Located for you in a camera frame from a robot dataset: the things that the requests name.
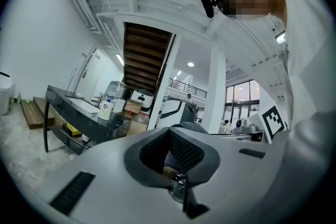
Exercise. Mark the silver pot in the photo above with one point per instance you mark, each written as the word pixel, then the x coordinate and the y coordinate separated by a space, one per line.
pixel 118 89

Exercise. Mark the long ceiling lamp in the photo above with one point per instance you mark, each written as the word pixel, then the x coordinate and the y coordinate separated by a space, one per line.
pixel 280 38
pixel 119 59

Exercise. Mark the clear soap dispenser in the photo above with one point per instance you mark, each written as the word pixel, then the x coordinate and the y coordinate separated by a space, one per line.
pixel 178 190

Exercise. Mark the cardboard box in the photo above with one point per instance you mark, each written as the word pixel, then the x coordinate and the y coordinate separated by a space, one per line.
pixel 135 110

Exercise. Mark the white pump bottle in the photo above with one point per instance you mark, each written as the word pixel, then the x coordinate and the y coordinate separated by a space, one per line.
pixel 105 110

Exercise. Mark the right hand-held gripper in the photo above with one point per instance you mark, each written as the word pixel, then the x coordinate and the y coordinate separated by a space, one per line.
pixel 274 122

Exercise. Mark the large window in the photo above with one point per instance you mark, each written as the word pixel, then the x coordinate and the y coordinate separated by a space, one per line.
pixel 242 99

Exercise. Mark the white and black robot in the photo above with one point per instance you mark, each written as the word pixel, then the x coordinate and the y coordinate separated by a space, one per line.
pixel 173 111

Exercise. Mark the white trash bin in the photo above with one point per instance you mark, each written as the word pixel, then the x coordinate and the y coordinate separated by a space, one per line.
pixel 5 94

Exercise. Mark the white column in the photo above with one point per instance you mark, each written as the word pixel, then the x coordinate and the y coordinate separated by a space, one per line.
pixel 214 91

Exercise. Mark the green bottle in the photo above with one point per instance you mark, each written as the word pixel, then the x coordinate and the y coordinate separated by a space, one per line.
pixel 19 98

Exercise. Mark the round ceiling lamp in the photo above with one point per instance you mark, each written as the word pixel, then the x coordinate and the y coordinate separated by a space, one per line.
pixel 190 64

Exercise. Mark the black counter table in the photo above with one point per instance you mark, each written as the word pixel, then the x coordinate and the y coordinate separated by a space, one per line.
pixel 76 112

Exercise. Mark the wooden staircase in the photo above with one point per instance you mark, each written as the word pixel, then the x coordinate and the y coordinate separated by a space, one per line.
pixel 144 55

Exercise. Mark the wooden steps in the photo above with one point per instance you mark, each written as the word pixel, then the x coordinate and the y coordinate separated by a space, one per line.
pixel 34 112

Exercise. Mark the yellow box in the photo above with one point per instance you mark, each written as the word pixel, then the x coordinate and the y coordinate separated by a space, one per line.
pixel 71 129

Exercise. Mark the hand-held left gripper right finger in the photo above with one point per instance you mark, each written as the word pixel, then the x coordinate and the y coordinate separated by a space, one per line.
pixel 231 178

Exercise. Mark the black railing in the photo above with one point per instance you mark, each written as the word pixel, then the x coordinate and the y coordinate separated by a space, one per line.
pixel 187 87

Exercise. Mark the black head-mounted camera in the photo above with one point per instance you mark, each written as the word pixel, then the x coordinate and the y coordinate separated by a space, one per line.
pixel 208 5

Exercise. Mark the white air fryer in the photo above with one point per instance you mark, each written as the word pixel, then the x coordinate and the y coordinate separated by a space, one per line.
pixel 143 99

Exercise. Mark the white door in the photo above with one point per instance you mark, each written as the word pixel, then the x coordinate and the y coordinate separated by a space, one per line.
pixel 90 73

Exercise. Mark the chrome faucet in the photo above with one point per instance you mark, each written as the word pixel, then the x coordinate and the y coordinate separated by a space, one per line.
pixel 99 99

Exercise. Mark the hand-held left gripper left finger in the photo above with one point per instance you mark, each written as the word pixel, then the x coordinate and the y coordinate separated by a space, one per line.
pixel 118 165

